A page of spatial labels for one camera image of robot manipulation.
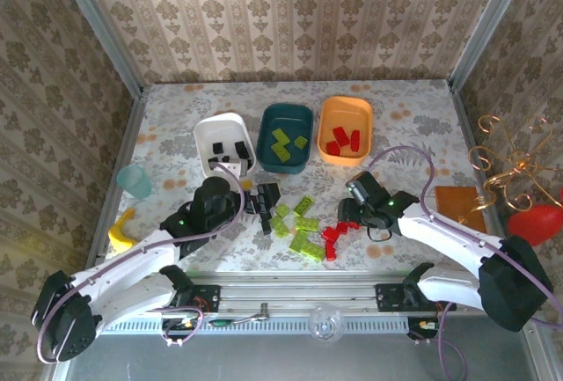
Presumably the green handled screwdriver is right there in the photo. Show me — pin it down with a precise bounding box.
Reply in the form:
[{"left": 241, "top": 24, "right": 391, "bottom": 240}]
[{"left": 209, "top": 313, "right": 256, "bottom": 328}]

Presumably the aluminium corner post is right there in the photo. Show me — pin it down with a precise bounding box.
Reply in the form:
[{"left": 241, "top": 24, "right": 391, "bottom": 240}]
[
  {"left": 448, "top": 0, "right": 536, "bottom": 92},
  {"left": 50, "top": 0, "right": 145, "bottom": 97}
]

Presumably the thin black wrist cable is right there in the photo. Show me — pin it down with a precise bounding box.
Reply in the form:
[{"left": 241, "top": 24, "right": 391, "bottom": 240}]
[{"left": 367, "top": 225, "right": 393, "bottom": 242}]

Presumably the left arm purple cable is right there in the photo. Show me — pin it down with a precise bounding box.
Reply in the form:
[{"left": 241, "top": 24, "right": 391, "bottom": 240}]
[{"left": 37, "top": 160, "right": 246, "bottom": 363}]

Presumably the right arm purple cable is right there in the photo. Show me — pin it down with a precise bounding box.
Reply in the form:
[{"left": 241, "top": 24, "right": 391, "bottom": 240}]
[{"left": 366, "top": 145, "right": 556, "bottom": 381}]

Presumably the yellow toy banana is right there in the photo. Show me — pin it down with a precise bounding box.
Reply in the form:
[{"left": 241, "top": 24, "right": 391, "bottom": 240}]
[{"left": 107, "top": 208, "right": 139, "bottom": 255}]

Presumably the translucent teal plastic cup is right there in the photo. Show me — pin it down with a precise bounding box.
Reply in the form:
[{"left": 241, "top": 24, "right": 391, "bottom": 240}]
[{"left": 117, "top": 164, "right": 153, "bottom": 200}]

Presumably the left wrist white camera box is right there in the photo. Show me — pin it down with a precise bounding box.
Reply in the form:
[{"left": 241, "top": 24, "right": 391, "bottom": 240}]
[{"left": 208, "top": 160, "right": 243, "bottom": 179}]

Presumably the teal plastic container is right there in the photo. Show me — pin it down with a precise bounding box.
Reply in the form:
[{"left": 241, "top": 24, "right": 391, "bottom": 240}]
[{"left": 256, "top": 102, "right": 315, "bottom": 174}]

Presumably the aluminium front rail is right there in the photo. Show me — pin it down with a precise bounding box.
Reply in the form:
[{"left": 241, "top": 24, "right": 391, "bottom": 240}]
[{"left": 65, "top": 271, "right": 545, "bottom": 314}]

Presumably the grey metal panel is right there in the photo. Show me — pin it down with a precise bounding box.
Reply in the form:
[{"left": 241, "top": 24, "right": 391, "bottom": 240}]
[{"left": 52, "top": 304, "right": 558, "bottom": 381}]

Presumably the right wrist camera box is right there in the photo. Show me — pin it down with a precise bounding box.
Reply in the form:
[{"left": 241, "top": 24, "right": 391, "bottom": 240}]
[{"left": 345, "top": 178, "right": 369, "bottom": 204}]

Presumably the brown wooden board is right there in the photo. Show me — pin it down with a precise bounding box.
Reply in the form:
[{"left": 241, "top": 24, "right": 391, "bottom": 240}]
[{"left": 434, "top": 185, "right": 487, "bottom": 232}]

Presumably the red balloon ornament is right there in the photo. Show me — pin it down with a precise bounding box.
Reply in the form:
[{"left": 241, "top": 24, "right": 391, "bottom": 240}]
[{"left": 507, "top": 202, "right": 563, "bottom": 250}]

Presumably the grey slotted cable duct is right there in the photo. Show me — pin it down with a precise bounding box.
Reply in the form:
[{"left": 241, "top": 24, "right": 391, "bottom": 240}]
[{"left": 100, "top": 314, "right": 408, "bottom": 334}]

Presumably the aluminium side rail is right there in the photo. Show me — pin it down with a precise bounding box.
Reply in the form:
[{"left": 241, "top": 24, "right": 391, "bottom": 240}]
[
  {"left": 82, "top": 90, "right": 147, "bottom": 283},
  {"left": 448, "top": 81, "right": 520, "bottom": 279}
]

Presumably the clear plastic ball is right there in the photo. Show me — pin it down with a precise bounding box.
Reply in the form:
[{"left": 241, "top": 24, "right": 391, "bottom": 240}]
[{"left": 307, "top": 303, "right": 345, "bottom": 345}]

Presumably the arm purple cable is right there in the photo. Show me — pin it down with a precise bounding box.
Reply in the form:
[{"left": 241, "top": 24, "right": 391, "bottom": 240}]
[
  {"left": 37, "top": 160, "right": 246, "bottom": 363},
  {"left": 366, "top": 145, "right": 556, "bottom": 381}
]

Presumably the white plastic container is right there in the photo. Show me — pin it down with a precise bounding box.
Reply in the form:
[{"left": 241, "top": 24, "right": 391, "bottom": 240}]
[{"left": 193, "top": 112, "right": 257, "bottom": 180}]

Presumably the small wire connector bundle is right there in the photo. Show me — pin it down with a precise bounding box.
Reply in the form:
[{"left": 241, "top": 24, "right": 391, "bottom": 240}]
[
  {"left": 160, "top": 315, "right": 198, "bottom": 348},
  {"left": 406, "top": 315, "right": 446, "bottom": 345}
]

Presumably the orange plastic container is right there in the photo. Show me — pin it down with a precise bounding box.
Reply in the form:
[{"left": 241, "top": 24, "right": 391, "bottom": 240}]
[{"left": 316, "top": 95, "right": 375, "bottom": 166}]

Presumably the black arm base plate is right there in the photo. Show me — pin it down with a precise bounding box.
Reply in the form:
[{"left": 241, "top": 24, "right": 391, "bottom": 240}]
[
  {"left": 374, "top": 282, "right": 457, "bottom": 313},
  {"left": 166, "top": 282, "right": 221, "bottom": 313}
]

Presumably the gold wire ornament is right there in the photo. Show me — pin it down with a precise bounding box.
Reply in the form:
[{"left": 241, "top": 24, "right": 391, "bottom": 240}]
[{"left": 467, "top": 114, "right": 562, "bottom": 211}]

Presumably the floral patterned tablecloth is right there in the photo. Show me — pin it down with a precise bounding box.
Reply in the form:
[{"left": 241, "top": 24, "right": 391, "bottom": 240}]
[{"left": 103, "top": 81, "right": 507, "bottom": 275}]

